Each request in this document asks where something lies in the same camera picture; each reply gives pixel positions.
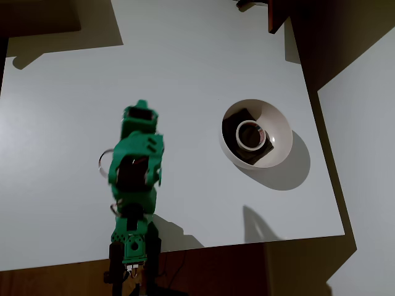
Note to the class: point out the white tape roll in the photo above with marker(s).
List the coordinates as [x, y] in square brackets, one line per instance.
[239, 135]

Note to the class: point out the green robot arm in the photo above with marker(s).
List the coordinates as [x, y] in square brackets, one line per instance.
[135, 154]

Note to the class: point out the green gripper with servo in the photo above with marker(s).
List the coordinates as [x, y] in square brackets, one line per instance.
[139, 126]

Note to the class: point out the reddish brown wooden board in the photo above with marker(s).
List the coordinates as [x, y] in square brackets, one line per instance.
[274, 15]

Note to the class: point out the white round bowl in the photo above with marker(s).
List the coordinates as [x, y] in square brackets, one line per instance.
[277, 123]

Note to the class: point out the black folded cloth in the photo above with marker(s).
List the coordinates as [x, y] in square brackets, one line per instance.
[230, 129]

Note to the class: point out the dark furniture block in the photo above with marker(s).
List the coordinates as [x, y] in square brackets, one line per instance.
[37, 15]

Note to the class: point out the black table clamp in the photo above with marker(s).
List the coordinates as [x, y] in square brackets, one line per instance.
[115, 265]
[153, 256]

